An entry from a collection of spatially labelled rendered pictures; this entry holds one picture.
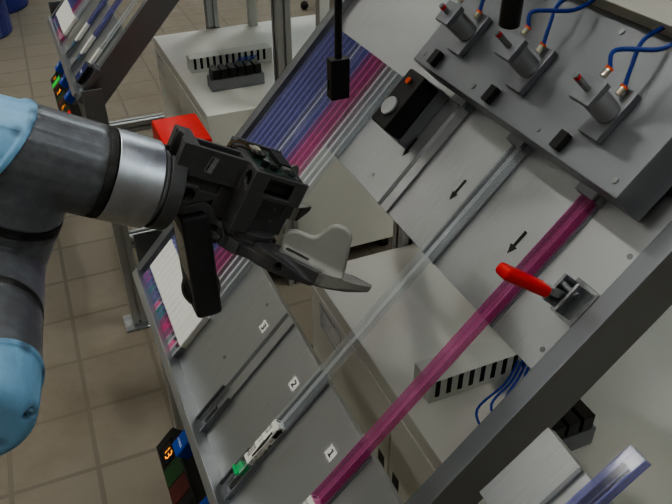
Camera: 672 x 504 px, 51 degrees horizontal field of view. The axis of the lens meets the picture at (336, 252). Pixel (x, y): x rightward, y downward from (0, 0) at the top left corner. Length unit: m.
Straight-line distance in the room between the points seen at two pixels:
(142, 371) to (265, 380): 1.23
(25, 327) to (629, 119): 0.50
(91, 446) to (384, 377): 1.00
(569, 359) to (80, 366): 1.71
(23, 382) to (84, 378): 1.65
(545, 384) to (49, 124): 0.45
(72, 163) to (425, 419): 0.71
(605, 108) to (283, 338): 0.47
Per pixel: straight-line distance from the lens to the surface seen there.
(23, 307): 0.54
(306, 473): 0.81
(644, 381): 1.25
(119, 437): 1.96
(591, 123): 0.66
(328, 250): 0.63
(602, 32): 0.72
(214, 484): 0.90
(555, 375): 0.64
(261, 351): 0.92
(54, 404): 2.09
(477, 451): 0.66
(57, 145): 0.55
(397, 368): 1.17
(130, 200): 0.57
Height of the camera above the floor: 1.45
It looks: 36 degrees down
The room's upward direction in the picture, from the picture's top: straight up
